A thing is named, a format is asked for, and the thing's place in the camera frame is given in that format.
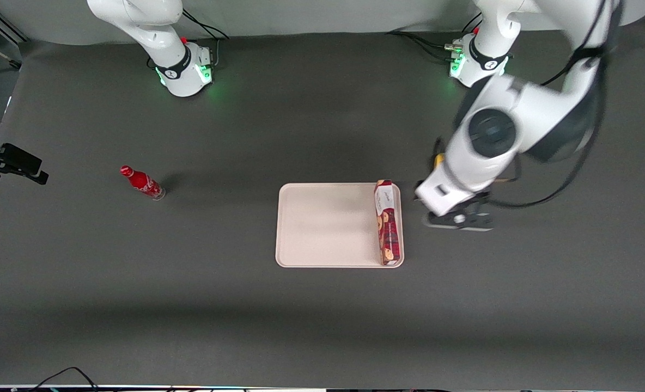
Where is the black clamp-mounted device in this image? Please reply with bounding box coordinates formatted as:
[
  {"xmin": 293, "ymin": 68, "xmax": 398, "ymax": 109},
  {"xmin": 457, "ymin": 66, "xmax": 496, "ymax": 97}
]
[{"xmin": 0, "ymin": 130, "xmax": 49, "ymax": 187}]

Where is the red cookie box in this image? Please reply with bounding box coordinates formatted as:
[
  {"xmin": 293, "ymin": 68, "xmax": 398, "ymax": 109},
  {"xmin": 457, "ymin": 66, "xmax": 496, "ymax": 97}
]
[{"xmin": 374, "ymin": 180, "xmax": 401, "ymax": 267}]

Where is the white rectangular plastic tray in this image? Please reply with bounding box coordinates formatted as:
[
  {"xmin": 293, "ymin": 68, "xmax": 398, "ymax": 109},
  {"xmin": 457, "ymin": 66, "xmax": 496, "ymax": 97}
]
[{"xmin": 275, "ymin": 182, "xmax": 405, "ymax": 268}]

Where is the black right arm base cable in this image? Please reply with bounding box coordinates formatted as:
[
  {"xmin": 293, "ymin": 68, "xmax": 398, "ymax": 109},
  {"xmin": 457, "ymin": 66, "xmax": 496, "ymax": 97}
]
[{"xmin": 182, "ymin": 9, "xmax": 230, "ymax": 41}]

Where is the thin black looped cable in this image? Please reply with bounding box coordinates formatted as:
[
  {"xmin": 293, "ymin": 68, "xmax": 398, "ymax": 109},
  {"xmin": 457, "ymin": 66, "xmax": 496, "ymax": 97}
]
[{"xmin": 27, "ymin": 366, "xmax": 101, "ymax": 392}]

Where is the black arm base cable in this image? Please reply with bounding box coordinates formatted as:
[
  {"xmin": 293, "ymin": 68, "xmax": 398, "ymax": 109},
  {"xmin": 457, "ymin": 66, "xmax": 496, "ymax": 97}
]
[
  {"xmin": 386, "ymin": 13, "xmax": 482, "ymax": 62},
  {"xmin": 182, "ymin": 9, "xmax": 230, "ymax": 41}
]

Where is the red cola bottle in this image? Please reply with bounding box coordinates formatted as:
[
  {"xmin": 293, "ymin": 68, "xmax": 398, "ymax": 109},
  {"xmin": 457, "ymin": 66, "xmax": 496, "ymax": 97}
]
[{"xmin": 119, "ymin": 166, "xmax": 166, "ymax": 201}]

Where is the black left arm base cable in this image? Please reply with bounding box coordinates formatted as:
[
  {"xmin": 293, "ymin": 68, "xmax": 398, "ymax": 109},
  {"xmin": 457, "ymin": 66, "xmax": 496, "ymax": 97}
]
[{"xmin": 386, "ymin": 13, "xmax": 482, "ymax": 62}]

